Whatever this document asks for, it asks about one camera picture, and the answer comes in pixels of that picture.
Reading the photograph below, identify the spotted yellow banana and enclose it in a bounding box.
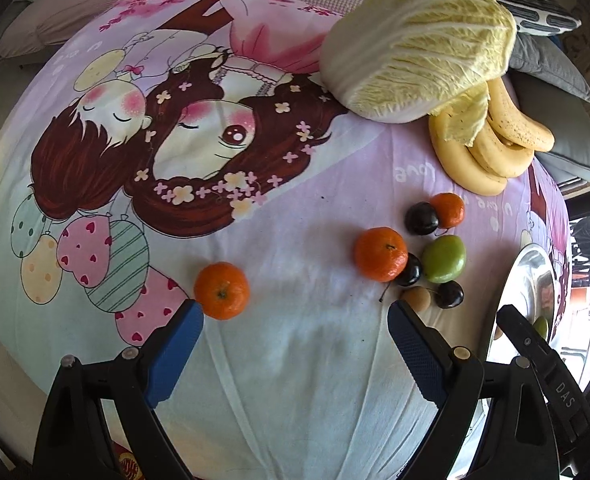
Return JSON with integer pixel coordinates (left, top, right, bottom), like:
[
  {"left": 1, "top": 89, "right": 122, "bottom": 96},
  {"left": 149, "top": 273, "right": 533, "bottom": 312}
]
[{"left": 485, "top": 77, "right": 556, "bottom": 153}]

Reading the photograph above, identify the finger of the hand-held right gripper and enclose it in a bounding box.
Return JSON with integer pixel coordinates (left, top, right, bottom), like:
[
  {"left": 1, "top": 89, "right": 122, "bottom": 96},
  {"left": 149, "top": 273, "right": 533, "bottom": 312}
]
[{"left": 496, "top": 304, "right": 556, "bottom": 376}]

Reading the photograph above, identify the brown longan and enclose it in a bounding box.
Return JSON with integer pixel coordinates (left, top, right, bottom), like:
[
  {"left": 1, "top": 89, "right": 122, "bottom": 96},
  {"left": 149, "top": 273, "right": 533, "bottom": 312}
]
[{"left": 400, "top": 286, "right": 432, "bottom": 313}]

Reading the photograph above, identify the napa cabbage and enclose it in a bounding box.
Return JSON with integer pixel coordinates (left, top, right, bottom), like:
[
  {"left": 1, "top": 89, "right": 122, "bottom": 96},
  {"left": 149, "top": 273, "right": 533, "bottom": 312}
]
[{"left": 319, "top": 0, "right": 518, "bottom": 148}]

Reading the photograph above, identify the grey pillow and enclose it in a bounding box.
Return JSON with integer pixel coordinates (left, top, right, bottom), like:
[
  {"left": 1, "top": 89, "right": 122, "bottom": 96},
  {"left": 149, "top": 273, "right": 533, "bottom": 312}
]
[{"left": 509, "top": 34, "right": 590, "bottom": 106}]

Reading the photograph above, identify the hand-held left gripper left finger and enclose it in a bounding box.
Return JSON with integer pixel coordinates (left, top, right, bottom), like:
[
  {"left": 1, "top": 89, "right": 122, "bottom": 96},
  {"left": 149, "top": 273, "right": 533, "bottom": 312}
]
[{"left": 34, "top": 299, "right": 205, "bottom": 480}]

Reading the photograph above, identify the plain pink pillow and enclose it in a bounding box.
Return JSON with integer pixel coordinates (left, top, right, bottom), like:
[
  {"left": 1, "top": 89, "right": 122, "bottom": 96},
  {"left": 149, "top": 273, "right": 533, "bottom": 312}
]
[{"left": 0, "top": 0, "right": 256, "bottom": 61}]

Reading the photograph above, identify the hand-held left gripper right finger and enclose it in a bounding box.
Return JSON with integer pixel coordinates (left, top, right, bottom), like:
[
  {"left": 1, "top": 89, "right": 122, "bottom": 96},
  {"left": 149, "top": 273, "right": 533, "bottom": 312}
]
[{"left": 387, "top": 300, "right": 558, "bottom": 480}]

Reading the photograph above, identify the dark cherry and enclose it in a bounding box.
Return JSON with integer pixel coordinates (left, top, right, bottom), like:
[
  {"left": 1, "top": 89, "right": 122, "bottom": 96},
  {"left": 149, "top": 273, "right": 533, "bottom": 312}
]
[
  {"left": 434, "top": 280, "right": 466, "bottom": 310},
  {"left": 405, "top": 202, "right": 441, "bottom": 236},
  {"left": 379, "top": 252, "right": 423, "bottom": 303}
]

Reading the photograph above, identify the grey cushion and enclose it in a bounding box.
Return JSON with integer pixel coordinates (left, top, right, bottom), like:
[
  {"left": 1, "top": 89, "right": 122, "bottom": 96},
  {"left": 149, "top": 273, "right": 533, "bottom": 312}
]
[{"left": 512, "top": 74, "right": 590, "bottom": 183}]

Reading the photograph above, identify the orange tangerine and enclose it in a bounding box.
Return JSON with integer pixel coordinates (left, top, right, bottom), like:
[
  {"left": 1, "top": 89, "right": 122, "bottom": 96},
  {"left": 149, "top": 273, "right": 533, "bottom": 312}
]
[
  {"left": 193, "top": 261, "right": 251, "bottom": 321},
  {"left": 353, "top": 226, "right": 409, "bottom": 283},
  {"left": 430, "top": 192, "right": 466, "bottom": 228}
]

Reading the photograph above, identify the cartoon printed blanket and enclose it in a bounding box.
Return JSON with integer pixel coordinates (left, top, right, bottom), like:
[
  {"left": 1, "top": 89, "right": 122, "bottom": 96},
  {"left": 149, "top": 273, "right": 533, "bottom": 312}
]
[{"left": 0, "top": 0, "right": 576, "bottom": 480}]

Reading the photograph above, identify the silver metal tray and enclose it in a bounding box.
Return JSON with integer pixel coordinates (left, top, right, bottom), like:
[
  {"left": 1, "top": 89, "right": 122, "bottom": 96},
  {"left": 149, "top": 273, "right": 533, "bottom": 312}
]
[{"left": 477, "top": 242, "right": 573, "bottom": 411}]

